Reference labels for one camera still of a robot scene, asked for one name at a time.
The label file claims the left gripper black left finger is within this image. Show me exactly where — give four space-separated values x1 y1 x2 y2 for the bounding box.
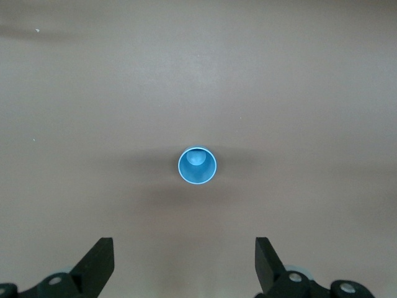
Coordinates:
0 237 115 298

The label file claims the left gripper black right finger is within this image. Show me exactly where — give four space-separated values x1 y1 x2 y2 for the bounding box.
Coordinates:
255 237 377 298

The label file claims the blue plastic cup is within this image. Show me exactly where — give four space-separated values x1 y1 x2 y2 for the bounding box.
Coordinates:
177 145 218 186

